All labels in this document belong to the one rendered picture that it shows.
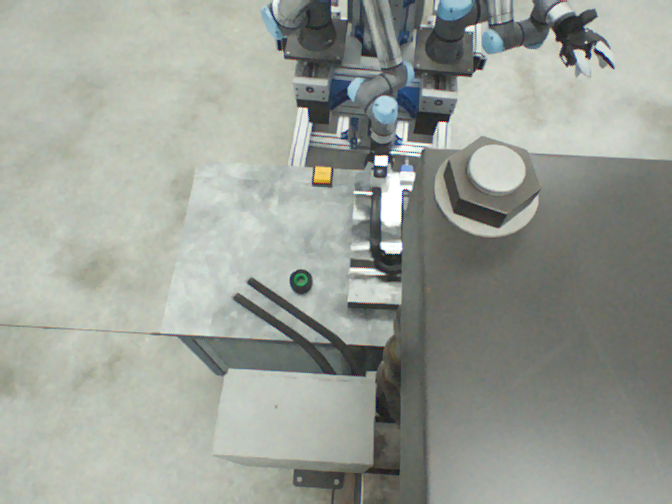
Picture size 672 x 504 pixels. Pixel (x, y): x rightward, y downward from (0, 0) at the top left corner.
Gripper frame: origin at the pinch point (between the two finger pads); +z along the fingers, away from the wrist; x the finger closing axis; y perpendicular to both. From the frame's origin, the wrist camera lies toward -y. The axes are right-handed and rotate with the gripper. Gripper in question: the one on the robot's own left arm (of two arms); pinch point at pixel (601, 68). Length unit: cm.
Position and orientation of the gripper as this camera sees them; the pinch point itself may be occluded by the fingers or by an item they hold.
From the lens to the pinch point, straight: 165.0
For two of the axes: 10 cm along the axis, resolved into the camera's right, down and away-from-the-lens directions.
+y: 1.3, 3.8, 9.1
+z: 2.9, 8.7, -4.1
